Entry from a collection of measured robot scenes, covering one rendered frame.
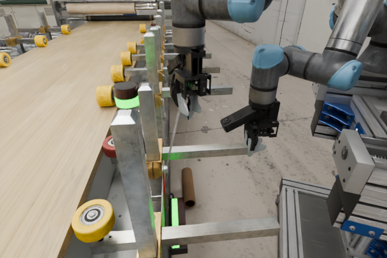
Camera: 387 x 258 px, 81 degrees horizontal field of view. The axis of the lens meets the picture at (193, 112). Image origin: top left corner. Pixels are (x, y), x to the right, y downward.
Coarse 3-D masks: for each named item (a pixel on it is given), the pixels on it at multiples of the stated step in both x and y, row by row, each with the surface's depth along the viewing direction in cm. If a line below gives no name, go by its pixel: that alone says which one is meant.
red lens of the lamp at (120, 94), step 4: (136, 84) 56; (136, 88) 55; (116, 92) 53; (120, 92) 53; (124, 92) 53; (128, 92) 53; (132, 92) 54; (136, 92) 55; (116, 96) 54; (120, 96) 53; (124, 96) 53; (128, 96) 54; (132, 96) 54
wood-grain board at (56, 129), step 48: (48, 48) 165; (96, 48) 165; (0, 96) 96; (48, 96) 96; (0, 144) 67; (48, 144) 67; (96, 144) 67; (0, 192) 52; (48, 192) 52; (0, 240) 42; (48, 240) 42
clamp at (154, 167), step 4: (160, 140) 74; (160, 144) 72; (160, 148) 70; (160, 152) 69; (160, 156) 67; (156, 160) 66; (160, 160) 66; (148, 164) 65; (152, 164) 64; (156, 164) 65; (160, 164) 66; (148, 168) 64; (152, 168) 64; (156, 168) 64; (160, 168) 64; (148, 172) 64; (152, 172) 64; (156, 172) 64; (160, 172) 65; (152, 176) 65; (156, 176) 65; (160, 176) 66
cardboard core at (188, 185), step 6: (186, 168) 173; (186, 174) 168; (186, 180) 163; (192, 180) 166; (186, 186) 159; (192, 186) 160; (186, 192) 154; (192, 192) 154; (186, 198) 150; (192, 198) 150; (186, 204) 152; (192, 204) 153
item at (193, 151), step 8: (216, 144) 74; (224, 144) 74; (232, 144) 74; (240, 144) 74; (168, 152) 70; (176, 152) 70; (184, 152) 71; (192, 152) 71; (200, 152) 71; (208, 152) 72; (216, 152) 72; (224, 152) 72; (232, 152) 73; (240, 152) 73; (112, 160) 69
